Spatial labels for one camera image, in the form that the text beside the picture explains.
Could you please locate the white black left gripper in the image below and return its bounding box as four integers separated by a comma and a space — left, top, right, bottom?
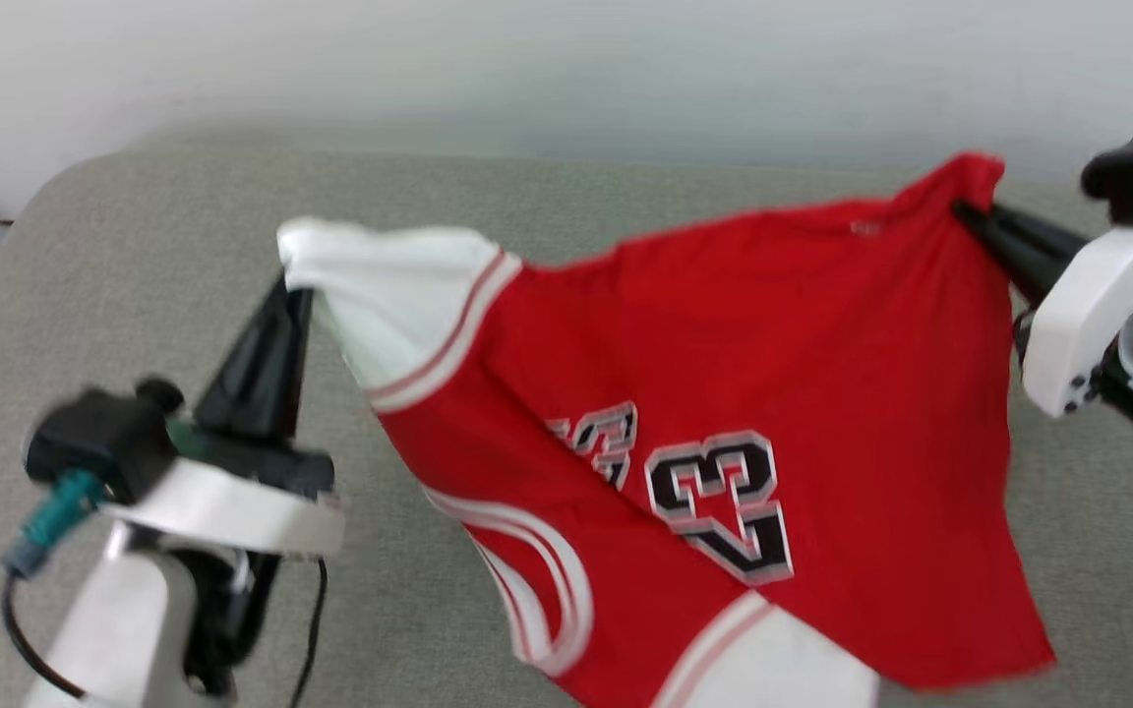
99, 280, 346, 689

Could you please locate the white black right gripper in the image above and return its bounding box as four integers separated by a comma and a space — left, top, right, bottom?
953, 200, 1133, 419

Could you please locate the red white basketball jersey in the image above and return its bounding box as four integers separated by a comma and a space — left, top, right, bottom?
276, 152, 1059, 708

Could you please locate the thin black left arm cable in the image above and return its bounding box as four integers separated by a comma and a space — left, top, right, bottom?
289, 557, 329, 708

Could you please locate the teal plug black left cable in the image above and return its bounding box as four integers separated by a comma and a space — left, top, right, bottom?
1, 470, 110, 701

